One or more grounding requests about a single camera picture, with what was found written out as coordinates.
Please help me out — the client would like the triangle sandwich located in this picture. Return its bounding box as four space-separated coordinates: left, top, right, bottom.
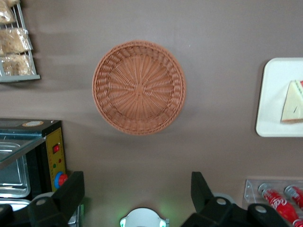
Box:
280 79 303 123

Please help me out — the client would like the steel pan in warmer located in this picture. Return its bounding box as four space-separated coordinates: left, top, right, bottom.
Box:
0 141 31 199

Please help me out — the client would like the grey wire display rack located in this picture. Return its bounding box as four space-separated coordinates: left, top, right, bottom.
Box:
0 0 41 83

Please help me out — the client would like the round brown wicker basket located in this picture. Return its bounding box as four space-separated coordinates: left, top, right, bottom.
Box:
91 40 187 136

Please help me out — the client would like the wrapped bread package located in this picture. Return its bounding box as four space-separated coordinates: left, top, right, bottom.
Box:
1 53 35 76
0 0 20 25
0 27 33 56

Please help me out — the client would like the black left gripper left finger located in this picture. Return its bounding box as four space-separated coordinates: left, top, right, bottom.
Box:
0 171 85 227

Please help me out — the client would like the black yellow food warmer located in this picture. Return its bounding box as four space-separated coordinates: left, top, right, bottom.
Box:
0 118 70 209

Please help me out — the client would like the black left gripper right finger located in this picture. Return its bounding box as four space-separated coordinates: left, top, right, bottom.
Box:
181 171 290 227

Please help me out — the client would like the white plastic tray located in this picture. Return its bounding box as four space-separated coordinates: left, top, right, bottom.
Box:
255 57 303 138

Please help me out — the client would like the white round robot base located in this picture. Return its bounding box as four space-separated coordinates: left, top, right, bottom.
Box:
119 207 170 227

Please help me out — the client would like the clear acrylic bottle holder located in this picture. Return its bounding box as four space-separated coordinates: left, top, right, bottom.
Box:
242 179 303 213

